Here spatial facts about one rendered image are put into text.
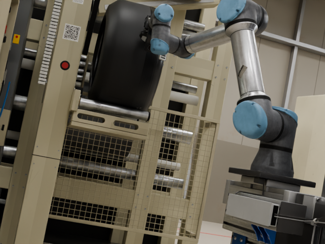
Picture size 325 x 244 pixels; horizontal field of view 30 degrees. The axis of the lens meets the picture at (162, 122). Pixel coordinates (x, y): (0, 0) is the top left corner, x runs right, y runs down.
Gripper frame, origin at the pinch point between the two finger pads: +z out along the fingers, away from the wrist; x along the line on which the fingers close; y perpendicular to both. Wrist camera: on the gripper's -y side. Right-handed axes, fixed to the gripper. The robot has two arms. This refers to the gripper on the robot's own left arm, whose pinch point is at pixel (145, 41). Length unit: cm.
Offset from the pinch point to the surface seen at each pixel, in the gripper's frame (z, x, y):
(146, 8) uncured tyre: 11.2, 0.3, 19.8
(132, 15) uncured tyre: 4.8, 7.2, 12.1
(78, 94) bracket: 12.1, 24.5, -27.9
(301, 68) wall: 649, -379, 233
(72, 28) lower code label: 19.6, 32.3, 4.5
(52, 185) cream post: 29, 27, -69
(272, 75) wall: 644, -327, 209
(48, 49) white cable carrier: 22.1, 41.5, -7.7
